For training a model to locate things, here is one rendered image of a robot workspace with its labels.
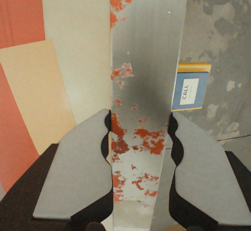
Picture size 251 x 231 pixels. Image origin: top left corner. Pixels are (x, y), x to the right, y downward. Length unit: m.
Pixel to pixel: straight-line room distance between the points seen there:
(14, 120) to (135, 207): 0.13
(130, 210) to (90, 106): 0.10
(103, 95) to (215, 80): 1.73
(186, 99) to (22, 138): 0.40
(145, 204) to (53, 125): 0.11
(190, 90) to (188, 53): 1.13
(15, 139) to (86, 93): 0.09
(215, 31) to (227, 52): 0.23
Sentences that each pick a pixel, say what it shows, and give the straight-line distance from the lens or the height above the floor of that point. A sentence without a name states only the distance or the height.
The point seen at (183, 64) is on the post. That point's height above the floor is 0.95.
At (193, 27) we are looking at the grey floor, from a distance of 1.59.
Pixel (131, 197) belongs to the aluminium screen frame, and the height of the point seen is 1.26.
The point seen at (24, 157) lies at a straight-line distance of 0.22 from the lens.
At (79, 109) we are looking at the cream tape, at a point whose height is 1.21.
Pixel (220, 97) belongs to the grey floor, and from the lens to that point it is 1.98.
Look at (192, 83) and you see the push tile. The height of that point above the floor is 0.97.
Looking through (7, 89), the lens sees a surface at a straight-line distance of 0.18.
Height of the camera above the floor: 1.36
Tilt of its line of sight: 59 degrees down
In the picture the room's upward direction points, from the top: 154 degrees clockwise
